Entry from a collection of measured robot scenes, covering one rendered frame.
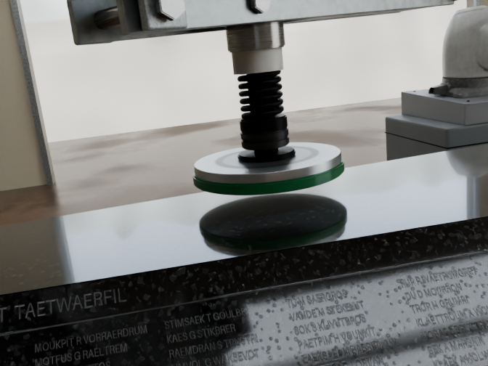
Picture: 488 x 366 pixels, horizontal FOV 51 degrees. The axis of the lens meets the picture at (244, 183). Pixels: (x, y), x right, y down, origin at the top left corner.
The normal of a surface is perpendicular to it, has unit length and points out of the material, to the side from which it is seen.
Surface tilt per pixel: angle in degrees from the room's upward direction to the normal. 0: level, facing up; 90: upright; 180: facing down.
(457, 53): 91
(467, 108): 90
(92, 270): 0
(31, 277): 0
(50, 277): 0
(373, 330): 45
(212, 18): 90
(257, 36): 90
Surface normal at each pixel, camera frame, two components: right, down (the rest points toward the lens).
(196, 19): 0.67, 0.11
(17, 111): 0.20, 0.22
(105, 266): -0.11, -0.97
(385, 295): 0.04, -0.53
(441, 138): -0.97, 0.14
